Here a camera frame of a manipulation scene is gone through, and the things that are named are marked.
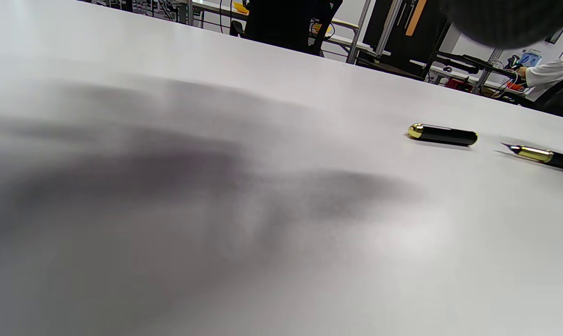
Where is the white desk with aluminium legs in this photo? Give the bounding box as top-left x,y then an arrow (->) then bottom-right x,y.
188,0 -> 392,64

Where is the black gold fountain pen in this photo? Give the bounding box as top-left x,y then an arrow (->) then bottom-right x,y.
501,142 -> 563,175

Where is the brown side table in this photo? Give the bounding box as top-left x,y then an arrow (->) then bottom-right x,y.
355,56 -> 425,81

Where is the black desk on stand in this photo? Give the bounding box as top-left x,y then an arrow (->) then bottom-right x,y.
430,50 -> 521,80

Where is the black mesh office chair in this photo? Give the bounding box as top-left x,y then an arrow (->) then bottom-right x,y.
229,0 -> 344,57

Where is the person's left hand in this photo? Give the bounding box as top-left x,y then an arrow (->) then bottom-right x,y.
442,0 -> 563,50

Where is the black gold fountain pen cap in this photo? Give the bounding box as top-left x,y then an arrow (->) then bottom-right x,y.
407,123 -> 479,148

